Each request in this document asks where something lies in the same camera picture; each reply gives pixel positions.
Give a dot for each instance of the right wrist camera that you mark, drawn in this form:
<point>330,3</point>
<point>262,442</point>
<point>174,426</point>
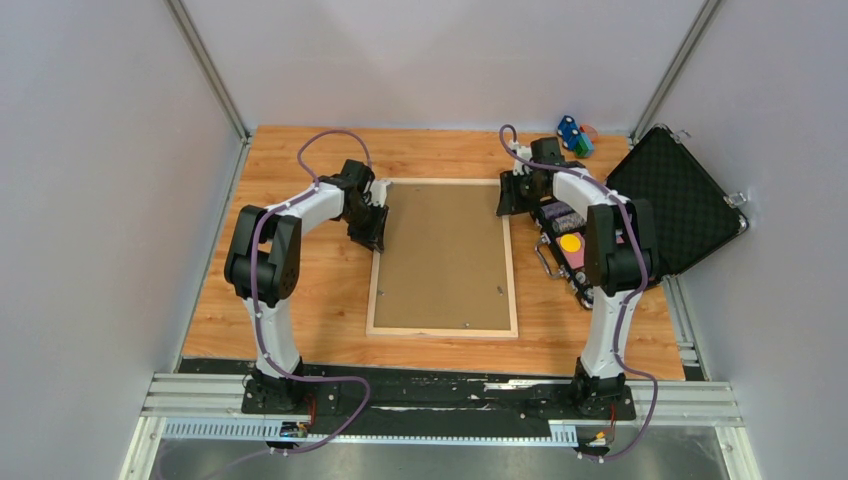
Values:
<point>520,167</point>

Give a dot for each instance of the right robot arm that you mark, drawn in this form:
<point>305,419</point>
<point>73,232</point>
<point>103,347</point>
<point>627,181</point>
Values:
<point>600,370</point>

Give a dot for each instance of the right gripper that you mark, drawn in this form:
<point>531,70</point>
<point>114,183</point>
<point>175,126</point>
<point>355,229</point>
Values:
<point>511,202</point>

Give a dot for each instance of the black foam-lined case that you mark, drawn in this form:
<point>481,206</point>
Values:
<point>692,215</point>

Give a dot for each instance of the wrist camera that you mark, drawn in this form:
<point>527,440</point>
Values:
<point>378,192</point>
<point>520,167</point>

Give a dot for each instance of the colourful toy blocks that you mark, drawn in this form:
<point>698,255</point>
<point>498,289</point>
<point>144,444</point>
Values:
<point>577,138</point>

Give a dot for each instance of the poker chip tray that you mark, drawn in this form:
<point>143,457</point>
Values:
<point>563,245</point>

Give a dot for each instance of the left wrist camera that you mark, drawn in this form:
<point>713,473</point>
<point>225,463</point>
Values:
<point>378,192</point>

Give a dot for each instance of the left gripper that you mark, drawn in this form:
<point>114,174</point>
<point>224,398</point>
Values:
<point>373,236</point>

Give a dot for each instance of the wooden backing board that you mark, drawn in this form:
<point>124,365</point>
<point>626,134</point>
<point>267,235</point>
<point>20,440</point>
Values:
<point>444,258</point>

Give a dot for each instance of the light wooden picture frame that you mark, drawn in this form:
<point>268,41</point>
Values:
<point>440,331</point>

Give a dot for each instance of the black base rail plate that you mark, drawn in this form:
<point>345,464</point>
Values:
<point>402,402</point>

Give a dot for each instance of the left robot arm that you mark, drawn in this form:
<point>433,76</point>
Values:
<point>264,259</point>

